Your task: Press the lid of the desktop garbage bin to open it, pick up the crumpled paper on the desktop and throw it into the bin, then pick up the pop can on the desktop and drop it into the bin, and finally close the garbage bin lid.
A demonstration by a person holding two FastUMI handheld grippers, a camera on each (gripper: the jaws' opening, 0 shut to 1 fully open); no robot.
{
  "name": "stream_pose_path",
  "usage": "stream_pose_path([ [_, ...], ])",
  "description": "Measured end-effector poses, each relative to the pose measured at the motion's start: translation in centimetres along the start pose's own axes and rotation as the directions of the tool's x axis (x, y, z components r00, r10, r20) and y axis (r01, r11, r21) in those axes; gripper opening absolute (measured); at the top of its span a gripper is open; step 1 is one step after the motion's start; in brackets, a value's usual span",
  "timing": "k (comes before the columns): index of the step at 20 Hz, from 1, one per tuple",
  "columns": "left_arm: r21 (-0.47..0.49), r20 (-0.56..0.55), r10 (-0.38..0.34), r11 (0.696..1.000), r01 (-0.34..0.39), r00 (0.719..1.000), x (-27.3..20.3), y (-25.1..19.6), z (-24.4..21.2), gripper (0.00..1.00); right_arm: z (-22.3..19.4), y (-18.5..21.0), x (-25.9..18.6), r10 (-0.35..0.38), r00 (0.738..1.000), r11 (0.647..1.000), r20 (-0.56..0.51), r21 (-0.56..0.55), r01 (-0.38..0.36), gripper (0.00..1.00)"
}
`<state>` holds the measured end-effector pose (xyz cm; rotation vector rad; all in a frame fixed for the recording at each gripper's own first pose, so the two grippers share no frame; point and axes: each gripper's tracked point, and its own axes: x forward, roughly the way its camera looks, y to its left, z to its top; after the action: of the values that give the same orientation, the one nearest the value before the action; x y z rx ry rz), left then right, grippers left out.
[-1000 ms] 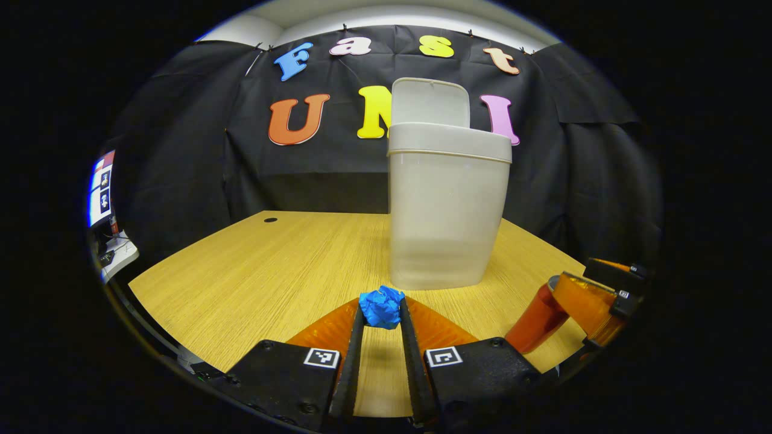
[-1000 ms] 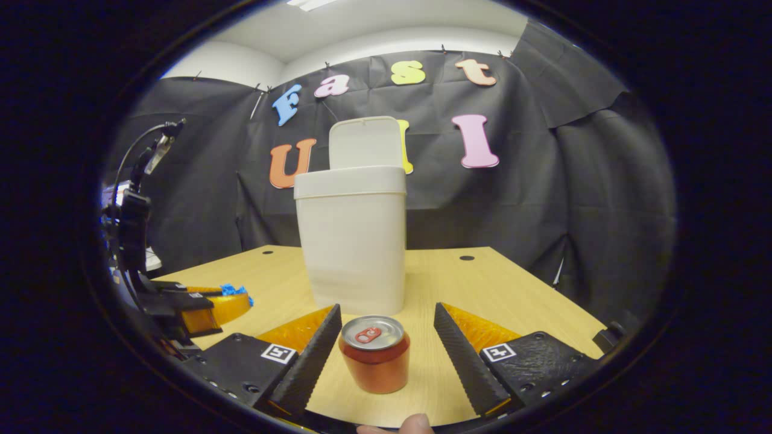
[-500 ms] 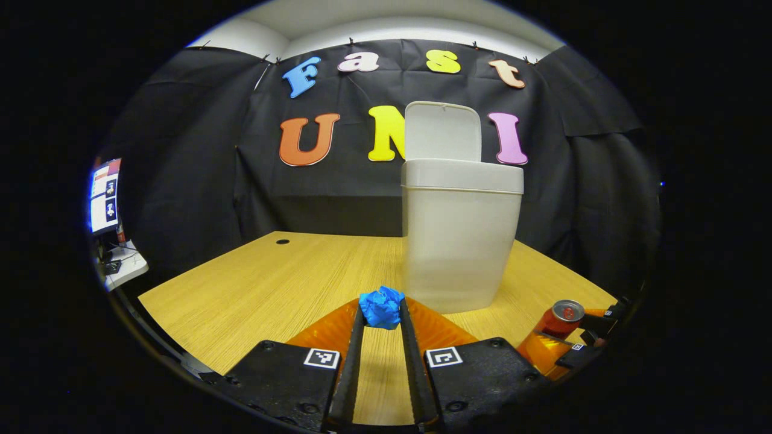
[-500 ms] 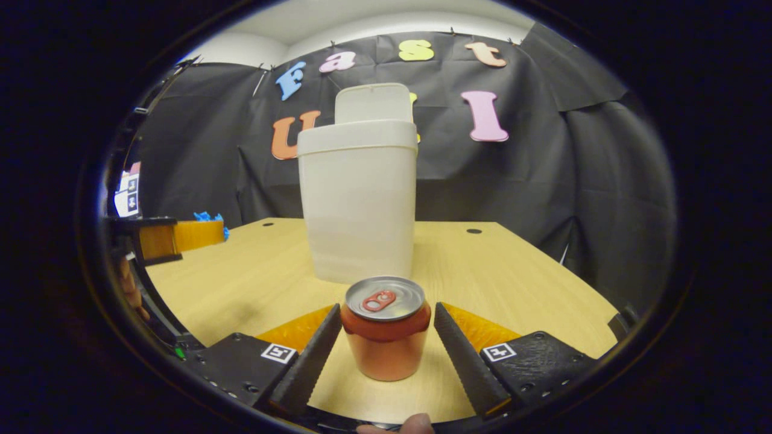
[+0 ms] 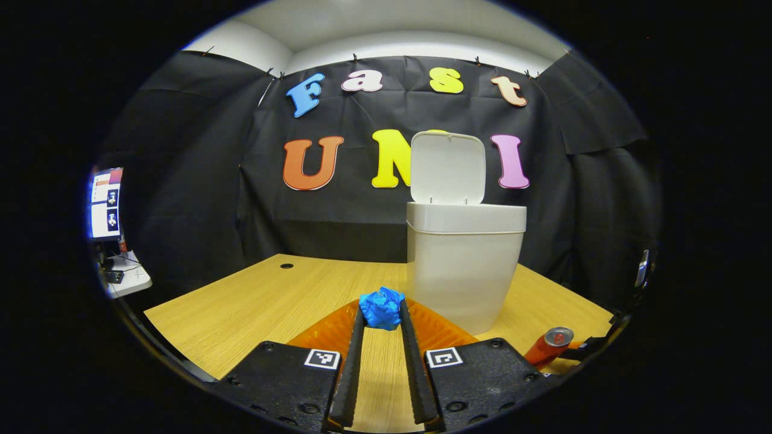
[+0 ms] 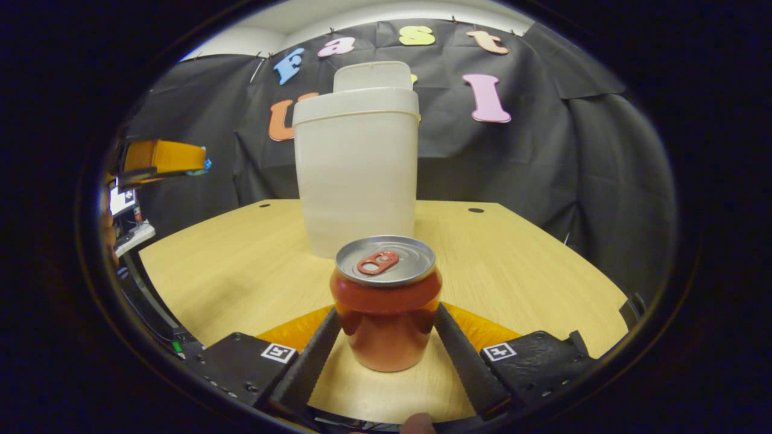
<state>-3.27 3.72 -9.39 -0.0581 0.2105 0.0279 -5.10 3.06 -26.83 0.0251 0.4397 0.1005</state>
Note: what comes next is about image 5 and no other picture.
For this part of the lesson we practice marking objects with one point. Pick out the computer monitor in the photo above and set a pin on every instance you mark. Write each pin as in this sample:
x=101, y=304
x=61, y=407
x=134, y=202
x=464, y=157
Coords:
x=106, y=205

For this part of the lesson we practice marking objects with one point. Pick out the red pop can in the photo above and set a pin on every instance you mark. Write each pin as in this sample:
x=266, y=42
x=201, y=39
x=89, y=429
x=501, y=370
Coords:
x=546, y=348

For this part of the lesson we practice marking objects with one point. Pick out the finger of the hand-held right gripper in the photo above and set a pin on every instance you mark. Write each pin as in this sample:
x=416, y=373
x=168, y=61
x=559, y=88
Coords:
x=594, y=348

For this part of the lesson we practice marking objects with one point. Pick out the small black device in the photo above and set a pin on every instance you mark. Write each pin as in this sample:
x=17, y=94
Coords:
x=115, y=276

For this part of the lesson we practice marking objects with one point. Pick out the black backdrop cloth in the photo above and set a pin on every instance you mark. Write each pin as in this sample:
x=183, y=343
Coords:
x=362, y=223

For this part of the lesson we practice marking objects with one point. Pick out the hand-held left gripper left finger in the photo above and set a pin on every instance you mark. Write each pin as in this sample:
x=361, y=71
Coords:
x=348, y=374

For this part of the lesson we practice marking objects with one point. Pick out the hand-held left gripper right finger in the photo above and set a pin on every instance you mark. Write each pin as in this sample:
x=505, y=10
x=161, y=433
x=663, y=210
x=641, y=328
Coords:
x=418, y=374

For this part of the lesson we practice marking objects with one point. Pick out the white desktop garbage bin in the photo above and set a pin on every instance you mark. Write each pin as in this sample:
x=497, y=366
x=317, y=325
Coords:
x=461, y=265

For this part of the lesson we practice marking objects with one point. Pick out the white side table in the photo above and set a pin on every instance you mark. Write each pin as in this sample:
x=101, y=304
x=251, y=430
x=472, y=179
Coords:
x=134, y=283

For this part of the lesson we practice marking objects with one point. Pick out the blue paper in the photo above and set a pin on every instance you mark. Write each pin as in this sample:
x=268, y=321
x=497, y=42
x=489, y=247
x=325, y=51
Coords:
x=381, y=308

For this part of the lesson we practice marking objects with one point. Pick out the red bottle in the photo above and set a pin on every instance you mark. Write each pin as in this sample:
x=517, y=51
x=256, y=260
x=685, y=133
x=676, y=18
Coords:
x=122, y=244

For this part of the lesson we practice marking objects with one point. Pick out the wooden desktop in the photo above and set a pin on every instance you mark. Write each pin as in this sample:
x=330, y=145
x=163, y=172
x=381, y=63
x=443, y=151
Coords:
x=241, y=313

